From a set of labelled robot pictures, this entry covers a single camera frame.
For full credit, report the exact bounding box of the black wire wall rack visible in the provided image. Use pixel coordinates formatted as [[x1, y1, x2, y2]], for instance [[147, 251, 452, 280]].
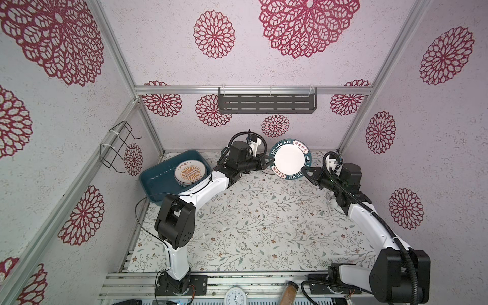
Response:
[[99, 120, 142, 174]]

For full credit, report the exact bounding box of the green rim text plate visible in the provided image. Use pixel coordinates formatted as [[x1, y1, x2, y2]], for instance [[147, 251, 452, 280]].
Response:
[[270, 139, 312, 180]]

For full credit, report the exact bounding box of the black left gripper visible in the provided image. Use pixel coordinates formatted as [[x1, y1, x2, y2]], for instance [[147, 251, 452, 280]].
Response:
[[238, 152, 274, 173]]

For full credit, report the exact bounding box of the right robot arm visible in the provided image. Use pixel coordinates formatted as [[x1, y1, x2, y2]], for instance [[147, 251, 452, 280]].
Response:
[[301, 163, 431, 304]]

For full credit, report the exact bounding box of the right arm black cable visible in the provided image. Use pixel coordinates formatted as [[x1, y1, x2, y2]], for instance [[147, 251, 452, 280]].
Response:
[[300, 150, 420, 305]]

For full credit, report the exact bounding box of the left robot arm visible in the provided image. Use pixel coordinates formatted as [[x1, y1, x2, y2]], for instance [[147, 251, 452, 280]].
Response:
[[155, 132, 274, 286]]

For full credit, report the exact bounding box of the teal plastic bin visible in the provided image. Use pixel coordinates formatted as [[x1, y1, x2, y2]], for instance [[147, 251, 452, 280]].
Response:
[[139, 150, 212, 207]]

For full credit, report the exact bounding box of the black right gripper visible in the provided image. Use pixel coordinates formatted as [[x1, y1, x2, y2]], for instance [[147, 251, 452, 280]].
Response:
[[302, 166, 344, 196]]

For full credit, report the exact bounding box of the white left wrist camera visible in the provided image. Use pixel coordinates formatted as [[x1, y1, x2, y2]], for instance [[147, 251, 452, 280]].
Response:
[[249, 136, 263, 156]]

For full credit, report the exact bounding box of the grey metal wall shelf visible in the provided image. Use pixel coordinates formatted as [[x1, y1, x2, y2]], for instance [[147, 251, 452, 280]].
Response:
[[217, 88, 318, 114]]

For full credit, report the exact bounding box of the brown spice bottle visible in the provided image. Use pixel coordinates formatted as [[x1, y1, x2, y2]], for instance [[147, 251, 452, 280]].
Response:
[[277, 281, 299, 305]]

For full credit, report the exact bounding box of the sunburst plate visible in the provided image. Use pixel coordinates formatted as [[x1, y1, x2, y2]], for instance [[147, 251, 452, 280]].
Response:
[[174, 160, 207, 186]]

